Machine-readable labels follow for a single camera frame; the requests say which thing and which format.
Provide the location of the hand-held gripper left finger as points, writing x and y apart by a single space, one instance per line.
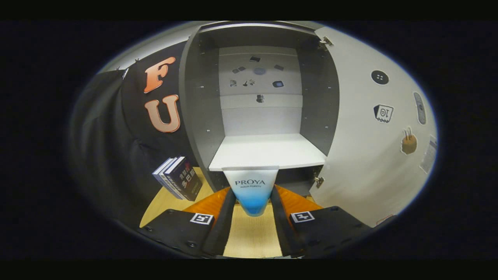
221 225

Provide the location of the dark grey cabinet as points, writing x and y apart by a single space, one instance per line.
194 116

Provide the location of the beige cabinet door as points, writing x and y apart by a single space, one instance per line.
362 163

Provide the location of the dark blue book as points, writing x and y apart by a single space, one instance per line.
188 179
163 179
170 182

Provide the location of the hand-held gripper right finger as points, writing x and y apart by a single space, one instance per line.
282 225

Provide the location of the black backdrop cloth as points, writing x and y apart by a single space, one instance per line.
113 136

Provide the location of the white and blue tube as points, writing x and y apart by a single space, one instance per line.
251 190

